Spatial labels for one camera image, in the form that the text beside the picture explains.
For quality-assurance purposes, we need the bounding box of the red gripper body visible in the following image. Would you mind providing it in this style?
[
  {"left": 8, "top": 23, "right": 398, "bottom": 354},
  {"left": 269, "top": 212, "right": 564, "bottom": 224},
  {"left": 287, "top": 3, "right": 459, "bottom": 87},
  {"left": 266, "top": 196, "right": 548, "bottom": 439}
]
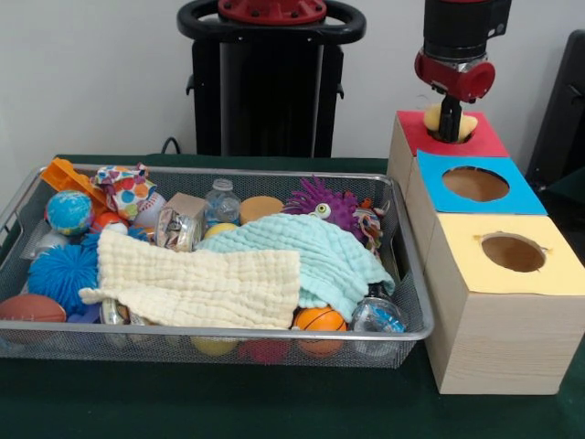
[{"left": 414, "top": 50, "right": 497, "bottom": 102}]

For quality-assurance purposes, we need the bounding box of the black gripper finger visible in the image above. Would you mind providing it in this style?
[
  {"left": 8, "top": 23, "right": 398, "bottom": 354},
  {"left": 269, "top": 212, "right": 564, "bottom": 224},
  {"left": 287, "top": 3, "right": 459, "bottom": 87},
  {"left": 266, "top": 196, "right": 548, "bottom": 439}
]
[
  {"left": 439, "top": 93, "right": 453, "bottom": 141},
  {"left": 451, "top": 98, "right": 463, "bottom": 143}
]

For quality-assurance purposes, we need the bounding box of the yellow duck plush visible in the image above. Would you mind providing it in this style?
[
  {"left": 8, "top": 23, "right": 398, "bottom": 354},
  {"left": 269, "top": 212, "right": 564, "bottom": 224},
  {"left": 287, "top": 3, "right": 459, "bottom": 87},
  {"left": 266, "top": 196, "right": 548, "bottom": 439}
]
[{"left": 422, "top": 102, "right": 479, "bottom": 141}]

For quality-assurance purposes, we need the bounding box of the mint waffle cloth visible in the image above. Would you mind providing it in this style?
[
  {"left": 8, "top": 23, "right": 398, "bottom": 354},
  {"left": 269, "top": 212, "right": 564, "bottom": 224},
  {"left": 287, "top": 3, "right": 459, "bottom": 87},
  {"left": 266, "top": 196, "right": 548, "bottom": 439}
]
[{"left": 195, "top": 213, "right": 397, "bottom": 324}]

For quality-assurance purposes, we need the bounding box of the cream waffle cloth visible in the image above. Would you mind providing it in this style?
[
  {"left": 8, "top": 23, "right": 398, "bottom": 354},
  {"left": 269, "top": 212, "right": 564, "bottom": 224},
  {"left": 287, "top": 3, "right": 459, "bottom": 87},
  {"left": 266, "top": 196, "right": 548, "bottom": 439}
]
[{"left": 78, "top": 227, "right": 303, "bottom": 330}]

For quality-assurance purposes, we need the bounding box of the orange plastic toy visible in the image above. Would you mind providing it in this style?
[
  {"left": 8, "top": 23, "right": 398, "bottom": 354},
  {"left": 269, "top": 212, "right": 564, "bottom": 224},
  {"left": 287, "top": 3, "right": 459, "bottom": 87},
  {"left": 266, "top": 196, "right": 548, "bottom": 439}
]
[{"left": 39, "top": 157, "right": 109, "bottom": 216}]

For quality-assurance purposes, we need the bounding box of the blue green globe ball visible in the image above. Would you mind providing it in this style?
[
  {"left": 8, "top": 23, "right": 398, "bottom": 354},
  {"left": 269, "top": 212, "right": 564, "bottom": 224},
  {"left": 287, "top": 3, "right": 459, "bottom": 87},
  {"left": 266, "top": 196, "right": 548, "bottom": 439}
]
[{"left": 45, "top": 190, "right": 96, "bottom": 237}]

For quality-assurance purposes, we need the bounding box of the wooden box with three holes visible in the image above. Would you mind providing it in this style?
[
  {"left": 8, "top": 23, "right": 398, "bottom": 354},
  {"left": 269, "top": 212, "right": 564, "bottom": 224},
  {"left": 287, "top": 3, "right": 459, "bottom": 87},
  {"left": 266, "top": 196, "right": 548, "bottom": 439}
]
[{"left": 386, "top": 110, "right": 585, "bottom": 396}]

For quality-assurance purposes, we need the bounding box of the silver mesh bin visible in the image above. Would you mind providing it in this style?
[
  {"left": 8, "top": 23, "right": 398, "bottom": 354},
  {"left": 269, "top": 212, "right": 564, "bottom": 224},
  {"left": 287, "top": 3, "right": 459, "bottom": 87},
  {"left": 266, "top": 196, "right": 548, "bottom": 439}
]
[{"left": 0, "top": 163, "right": 435, "bottom": 370}]

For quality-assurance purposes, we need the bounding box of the black panel on stand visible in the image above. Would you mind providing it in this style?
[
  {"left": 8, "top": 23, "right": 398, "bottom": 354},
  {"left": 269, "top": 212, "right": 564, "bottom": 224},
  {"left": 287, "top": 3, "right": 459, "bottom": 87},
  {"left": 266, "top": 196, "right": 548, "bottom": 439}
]
[{"left": 525, "top": 29, "right": 585, "bottom": 193}]

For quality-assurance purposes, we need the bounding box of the dark green tablecloth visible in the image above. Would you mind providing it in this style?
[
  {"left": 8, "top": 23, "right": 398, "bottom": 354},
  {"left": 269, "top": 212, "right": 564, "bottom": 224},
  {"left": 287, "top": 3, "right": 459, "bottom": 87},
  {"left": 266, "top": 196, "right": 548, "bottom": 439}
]
[
  {"left": 0, "top": 154, "right": 585, "bottom": 439},
  {"left": 546, "top": 166, "right": 585, "bottom": 198}
]

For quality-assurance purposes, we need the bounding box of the purple spiky monster toy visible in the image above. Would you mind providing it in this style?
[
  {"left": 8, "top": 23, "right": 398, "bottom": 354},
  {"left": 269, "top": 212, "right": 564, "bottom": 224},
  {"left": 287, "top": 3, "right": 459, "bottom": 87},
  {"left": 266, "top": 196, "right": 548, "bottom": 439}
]
[{"left": 282, "top": 176, "right": 360, "bottom": 239}]

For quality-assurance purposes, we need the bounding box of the orange toy basketball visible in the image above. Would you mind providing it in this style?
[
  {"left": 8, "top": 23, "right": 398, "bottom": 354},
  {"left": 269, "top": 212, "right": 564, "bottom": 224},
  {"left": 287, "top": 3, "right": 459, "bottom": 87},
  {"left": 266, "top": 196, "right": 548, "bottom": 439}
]
[{"left": 292, "top": 305, "right": 349, "bottom": 358}]

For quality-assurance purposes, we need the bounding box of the polka dot fabric toy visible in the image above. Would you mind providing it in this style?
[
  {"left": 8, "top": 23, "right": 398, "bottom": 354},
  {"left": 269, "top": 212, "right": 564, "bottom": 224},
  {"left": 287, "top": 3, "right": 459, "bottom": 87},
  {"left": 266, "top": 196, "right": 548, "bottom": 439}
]
[{"left": 90, "top": 163, "right": 157, "bottom": 221}]

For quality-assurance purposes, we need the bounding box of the blue spiky ball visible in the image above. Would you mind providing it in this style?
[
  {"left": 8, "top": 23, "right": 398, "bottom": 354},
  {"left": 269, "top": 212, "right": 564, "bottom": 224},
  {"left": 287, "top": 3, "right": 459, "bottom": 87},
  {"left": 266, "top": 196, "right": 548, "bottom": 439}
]
[{"left": 27, "top": 243, "right": 101, "bottom": 316}]

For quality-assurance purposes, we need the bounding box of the brown toy football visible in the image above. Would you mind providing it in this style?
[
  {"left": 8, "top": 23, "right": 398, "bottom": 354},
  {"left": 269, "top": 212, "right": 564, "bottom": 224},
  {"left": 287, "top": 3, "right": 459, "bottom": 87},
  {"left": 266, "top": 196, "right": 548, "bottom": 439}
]
[{"left": 0, "top": 294, "right": 69, "bottom": 324}]

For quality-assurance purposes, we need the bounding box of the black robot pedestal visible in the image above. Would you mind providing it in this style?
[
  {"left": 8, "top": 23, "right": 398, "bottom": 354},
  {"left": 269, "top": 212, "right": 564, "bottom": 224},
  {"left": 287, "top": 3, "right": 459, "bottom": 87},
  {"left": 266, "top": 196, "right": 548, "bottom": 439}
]
[{"left": 176, "top": 0, "right": 367, "bottom": 159}]

